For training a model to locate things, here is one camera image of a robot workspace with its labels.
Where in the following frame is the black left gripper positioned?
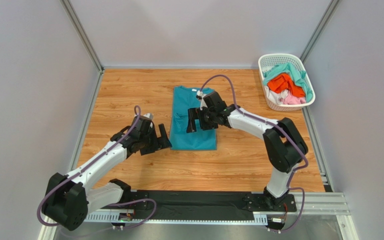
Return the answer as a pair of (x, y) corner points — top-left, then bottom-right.
(139, 123), (172, 155)

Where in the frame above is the teal t shirt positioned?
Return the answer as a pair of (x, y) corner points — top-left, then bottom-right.
(169, 86), (217, 151)

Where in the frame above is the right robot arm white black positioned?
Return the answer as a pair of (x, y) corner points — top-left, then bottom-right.
(186, 91), (309, 204)

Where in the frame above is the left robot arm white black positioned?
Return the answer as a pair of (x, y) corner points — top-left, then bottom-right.
(36, 113), (172, 231)

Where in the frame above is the white shirt in basket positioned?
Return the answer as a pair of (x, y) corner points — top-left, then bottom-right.
(264, 85), (289, 105)

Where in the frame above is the orange shirt in basket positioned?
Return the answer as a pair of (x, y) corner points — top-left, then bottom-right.
(267, 73), (306, 97)

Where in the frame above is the pink shirt in basket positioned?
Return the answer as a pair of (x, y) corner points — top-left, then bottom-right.
(280, 92), (306, 105)

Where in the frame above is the white plastic laundry basket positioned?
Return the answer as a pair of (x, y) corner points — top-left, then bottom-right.
(258, 53), (316, 111)

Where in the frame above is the light teal shirt in basket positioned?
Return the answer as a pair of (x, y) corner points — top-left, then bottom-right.
(262, 62), (314, 103)

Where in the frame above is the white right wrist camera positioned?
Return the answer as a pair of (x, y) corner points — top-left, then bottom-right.
(196, 90), (207, 110)

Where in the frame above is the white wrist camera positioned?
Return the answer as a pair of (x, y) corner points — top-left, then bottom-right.
(196, 90), (207, 110)
(141, 112), (154, 121)

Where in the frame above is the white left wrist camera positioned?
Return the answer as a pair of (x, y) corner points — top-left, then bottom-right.
(141, 112), (154, 121)

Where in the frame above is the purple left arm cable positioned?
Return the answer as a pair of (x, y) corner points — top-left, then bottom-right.
(36, 105), (157, 231)

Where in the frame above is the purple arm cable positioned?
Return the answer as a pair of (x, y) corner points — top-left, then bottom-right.
(195, 74), (310, 233)
(36, 105), (157, 231)

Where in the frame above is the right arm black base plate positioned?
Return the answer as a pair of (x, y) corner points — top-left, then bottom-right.
(242, 192), (298, 213)

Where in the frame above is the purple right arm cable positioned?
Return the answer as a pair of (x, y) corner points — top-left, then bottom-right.
(195, 74), (310, 233)

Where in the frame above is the left corner aluminium post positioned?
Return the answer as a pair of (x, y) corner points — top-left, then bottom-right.
(60, 0), (105, 74)

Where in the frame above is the corner aluminium post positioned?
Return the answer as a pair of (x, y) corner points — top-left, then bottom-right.
(300, 0), (342, 64)
(60, 0), (105, 74)

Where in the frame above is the aluminium front rail frame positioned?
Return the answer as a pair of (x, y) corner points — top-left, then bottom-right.
(38, 187), (359, 240)

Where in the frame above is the right corner aluminium post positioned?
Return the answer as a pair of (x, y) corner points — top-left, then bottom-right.
(300, 0), (342, 64)

